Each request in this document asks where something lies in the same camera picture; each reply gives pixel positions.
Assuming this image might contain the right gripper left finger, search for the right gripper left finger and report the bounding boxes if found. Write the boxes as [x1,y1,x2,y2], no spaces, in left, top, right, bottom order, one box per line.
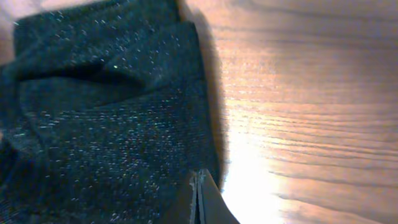
[161,171,198,224]

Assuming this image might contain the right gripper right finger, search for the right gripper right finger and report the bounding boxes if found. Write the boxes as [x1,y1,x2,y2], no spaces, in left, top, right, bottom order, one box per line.
[197,169,239,224]

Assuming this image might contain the black velvet garment with buttons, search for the black velvet garment with buttons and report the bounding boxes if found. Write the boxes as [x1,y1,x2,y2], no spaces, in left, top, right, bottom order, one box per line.
[1,0,220,223]

